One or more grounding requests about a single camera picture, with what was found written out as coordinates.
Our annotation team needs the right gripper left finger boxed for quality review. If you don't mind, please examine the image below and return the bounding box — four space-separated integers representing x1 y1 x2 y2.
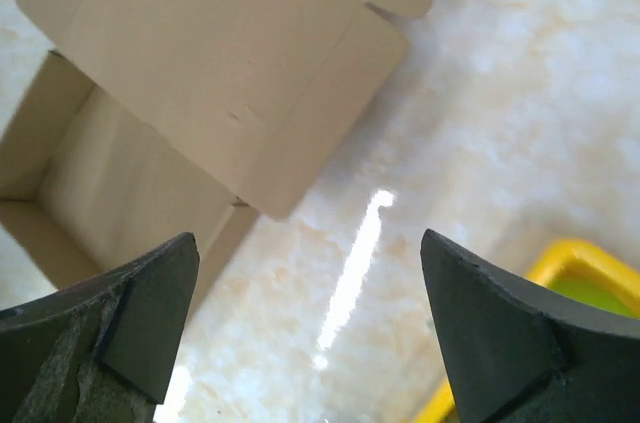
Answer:
1 232 200 422

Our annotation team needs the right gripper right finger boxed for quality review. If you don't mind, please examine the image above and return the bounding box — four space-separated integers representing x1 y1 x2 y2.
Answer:
421 230 639 422

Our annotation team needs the green lime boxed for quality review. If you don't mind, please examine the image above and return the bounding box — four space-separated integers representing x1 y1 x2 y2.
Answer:
548 275 638 318

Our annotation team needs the yellow plastic tray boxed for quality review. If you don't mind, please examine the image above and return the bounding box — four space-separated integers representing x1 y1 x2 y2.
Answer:
412 237 640 423

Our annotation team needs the brown cardboard box sheet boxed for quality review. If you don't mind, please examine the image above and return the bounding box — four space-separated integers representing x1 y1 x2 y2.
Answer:
1 0 432 302

